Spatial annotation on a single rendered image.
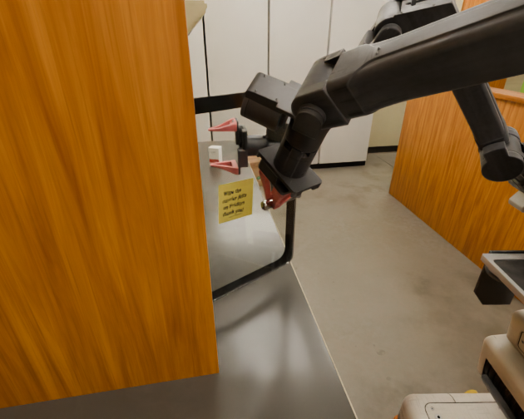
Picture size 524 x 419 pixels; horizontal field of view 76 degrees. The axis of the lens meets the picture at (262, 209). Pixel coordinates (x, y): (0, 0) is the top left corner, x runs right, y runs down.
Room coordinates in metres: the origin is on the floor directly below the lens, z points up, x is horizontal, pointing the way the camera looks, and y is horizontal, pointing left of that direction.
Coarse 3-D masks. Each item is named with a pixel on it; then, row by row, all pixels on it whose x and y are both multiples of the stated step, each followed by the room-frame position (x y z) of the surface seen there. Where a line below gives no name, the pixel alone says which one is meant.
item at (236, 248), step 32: (224, 96) 0.54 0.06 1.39; (224, 128) 0.54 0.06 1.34; (256, 128) 0.58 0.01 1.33; (224, 160) 0.54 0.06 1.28; (256, 160) 0.58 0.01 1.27; (256, 192) 0.58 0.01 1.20; (224, 224) 0.53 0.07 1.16; (256, 224) 0.58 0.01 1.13; (288, 224) 0.63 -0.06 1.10; (224, 256) 0.53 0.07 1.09; (256, 256) 0.58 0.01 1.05; (288, 256) 0.63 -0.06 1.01; (224, 288) 0.53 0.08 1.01
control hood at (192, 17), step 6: (186, 0) 0.47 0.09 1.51; (192, 0) 0.47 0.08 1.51; (186, 6) 0.46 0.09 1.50; (192, 6) 0.47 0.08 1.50; (198, 6) 0.47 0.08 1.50; (204, 6) 0.47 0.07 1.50; (186, 12) 0.46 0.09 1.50; (192, 12) 0.47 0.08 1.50; (198, 12) 0.47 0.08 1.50; (204, 12) 0.47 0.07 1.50; (186, 18) 0.46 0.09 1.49; (192, 18) 0.47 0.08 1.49; (198, 18) 0.47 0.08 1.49; (192, 24) 0.47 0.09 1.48
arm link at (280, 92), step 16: (256, 80) 0.48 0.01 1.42; (272, 80) 0.48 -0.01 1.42; (256, 96) 0.47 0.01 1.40; (272, 96) 0.46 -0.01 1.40; (288, 96) 0.46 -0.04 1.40; (240, 112) 0.49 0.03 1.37; (256, 112) 0.48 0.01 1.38; (272, 112) 0.47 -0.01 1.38; (288, 112) 0.45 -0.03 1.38; (304, 112) 0.40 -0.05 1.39; (320, 112) 0.40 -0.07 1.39; (272, 128) 0.48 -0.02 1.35; (304, 128) 0.41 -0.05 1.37; (320, 128) 0.41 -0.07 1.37
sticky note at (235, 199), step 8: (232, 184) 0.54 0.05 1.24; (240, 184) 0.56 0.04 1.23; (248, 184) 0.57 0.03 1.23; (224, 192) 0.53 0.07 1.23; (232, 192) 0.54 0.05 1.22; (240, 192) 0.56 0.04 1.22; (248, 192) 0.57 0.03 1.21; (224, 200) 0.53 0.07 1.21; (232, 200) 0.54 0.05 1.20; (240, 200) 0.55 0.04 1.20; (248, 200) 0.57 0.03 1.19; (224, 208) 0.53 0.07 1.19; (232, 208) 0.54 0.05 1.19; (240, 208) 0.55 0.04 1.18; (248, 208) 0.57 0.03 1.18; (224, 216) 0.53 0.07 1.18; (232, 216) 0.54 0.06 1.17; (240, 216) 0.55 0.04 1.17
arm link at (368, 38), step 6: (390, 24) 0.65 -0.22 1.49; (396, 24) 0.65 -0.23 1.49; (372, 30) 0.74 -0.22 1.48; (384, 30) 0.65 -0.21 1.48; (390, 30) 0.64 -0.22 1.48; (396, 30) 0.64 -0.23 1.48; (366, 36) 0.72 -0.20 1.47; (372, 36) 0.73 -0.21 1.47; (378, 36) 0.65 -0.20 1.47; (384, 36) 0.65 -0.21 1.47; (390, 36) 0.65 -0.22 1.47; (396, 36) 0.64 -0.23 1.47; (360, 42) 0.73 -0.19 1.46; (366, 42) 0.70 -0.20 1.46; (372, 42) 0.67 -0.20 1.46
